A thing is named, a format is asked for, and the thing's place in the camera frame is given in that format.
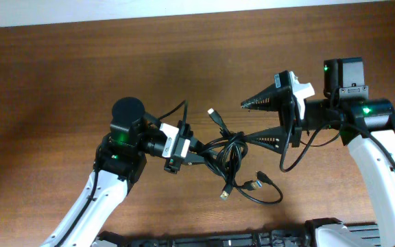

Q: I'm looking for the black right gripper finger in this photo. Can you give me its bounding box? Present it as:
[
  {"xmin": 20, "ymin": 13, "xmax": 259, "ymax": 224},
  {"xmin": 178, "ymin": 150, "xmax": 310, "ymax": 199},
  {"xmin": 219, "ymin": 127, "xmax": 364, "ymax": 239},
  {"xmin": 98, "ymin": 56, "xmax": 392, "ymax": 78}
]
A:
[
  {"xmin": 244, "ymin": 127, "xmax": 284, "ymax": 154},
  {"xmin": 241, "ymin": 84, "xmax": 281, "ymax": 112}
]

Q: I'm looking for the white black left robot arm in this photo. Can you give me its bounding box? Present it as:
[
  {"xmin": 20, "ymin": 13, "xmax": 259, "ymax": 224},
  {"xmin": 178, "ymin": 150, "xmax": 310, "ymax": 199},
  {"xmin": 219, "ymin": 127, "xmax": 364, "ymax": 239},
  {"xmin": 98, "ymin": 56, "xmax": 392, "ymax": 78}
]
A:
[{"xmin": 43, "ymin": 97, "xmax": 205, "ymax": 246}]

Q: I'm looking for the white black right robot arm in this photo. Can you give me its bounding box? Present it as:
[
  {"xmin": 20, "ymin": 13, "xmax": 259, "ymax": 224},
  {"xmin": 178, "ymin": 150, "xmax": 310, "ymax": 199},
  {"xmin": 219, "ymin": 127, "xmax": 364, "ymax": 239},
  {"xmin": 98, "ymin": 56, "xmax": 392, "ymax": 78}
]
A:
[{"xmin": 241, "ymin": 58, "xmax": 395, "ymax": 246}]

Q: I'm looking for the black micro-usb cable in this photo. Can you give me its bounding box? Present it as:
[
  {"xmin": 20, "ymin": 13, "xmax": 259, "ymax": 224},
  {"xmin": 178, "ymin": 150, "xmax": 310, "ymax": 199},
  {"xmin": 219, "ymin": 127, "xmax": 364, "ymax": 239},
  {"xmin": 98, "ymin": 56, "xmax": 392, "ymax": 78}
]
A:
[{"xmin": 206, "ymin": 107, "xmax": 284, "ymax": 206}]

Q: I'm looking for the black left camera cable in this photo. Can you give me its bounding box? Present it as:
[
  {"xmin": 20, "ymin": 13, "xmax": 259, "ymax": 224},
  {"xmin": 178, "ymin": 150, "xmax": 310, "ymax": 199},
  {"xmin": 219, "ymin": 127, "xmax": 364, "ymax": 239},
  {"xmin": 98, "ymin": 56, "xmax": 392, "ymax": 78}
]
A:
[{"xmin": 54, "ymin": 99, "xmax": 189, "ymax": 247}]

